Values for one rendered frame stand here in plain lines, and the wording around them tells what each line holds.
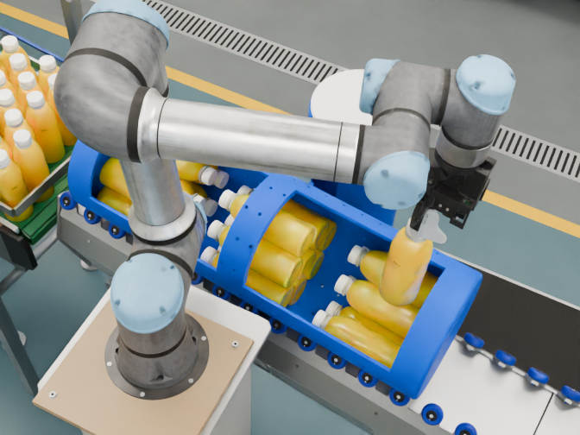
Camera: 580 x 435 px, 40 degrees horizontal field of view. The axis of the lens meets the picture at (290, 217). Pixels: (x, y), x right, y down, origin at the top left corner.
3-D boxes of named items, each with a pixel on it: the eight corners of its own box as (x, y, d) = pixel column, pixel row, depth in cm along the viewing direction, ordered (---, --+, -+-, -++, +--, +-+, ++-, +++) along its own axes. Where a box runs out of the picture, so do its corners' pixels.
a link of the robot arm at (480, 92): (455, 45, 104) (520, 54, 104) (436, 104, 113) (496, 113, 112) (453, 86, 99) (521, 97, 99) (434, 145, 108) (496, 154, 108)
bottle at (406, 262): (395, 267, 150) (415, 204, 134) (425, 292, 147) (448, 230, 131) (369, 289, 146) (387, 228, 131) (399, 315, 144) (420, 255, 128)
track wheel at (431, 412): (445, 412, 160) (448, 409, 162) (425, 401, 161) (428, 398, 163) (436, 431, 161) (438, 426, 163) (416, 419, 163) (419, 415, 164)
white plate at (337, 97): (369, 54, 216) (368, 58, 217) (288, 97, 205) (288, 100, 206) (441, 115, 203) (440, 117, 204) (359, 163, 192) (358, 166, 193)
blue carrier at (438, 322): (408, 419, 164) (426, 369, 140) (83, 226, 190) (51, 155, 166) (469, 312, 177) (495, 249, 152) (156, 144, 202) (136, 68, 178)
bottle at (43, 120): (35, 147, 209) (18, 93, 193) (63, 141, 210) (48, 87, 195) (40, 167, 205) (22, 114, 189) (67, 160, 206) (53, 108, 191)
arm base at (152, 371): (162, 405, 140) (158, 379, 132) (97, 361, 144) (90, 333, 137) (215, 343, 148) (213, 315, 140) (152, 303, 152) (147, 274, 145)
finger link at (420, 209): (413, 236, 124) (430, 196, 117) (405, 232, 124) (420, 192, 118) (426, 220, 127) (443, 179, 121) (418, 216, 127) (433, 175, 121)
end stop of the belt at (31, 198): (17, 217, 189) (15, 210, 186) (15, 216, 189) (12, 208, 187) (126, 116, 210) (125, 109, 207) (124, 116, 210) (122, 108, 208)
